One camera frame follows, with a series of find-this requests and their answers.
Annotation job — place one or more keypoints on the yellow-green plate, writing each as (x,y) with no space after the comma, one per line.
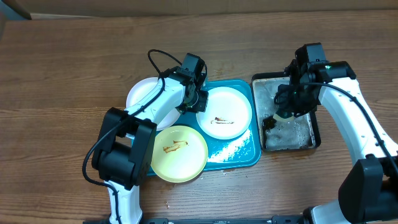
(180,154)

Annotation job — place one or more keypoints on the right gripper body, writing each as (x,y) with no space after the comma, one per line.
(297,101)

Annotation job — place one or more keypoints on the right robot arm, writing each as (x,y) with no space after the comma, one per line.
(369,192)

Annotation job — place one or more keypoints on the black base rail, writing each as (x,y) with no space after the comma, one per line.
(277,219)

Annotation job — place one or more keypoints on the teal plastic tray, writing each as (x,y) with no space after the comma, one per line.
(242,151)

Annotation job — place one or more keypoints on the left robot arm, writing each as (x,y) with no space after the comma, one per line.
(120,158)

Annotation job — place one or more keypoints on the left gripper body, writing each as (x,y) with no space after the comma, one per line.
(197,103)

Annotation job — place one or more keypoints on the white plate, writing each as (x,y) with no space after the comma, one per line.
(228,113)
(139,90)

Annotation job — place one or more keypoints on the black soapy water tray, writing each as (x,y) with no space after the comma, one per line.
(299,133)

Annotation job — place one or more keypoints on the yellow green sponge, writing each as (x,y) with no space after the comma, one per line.
(283,116)

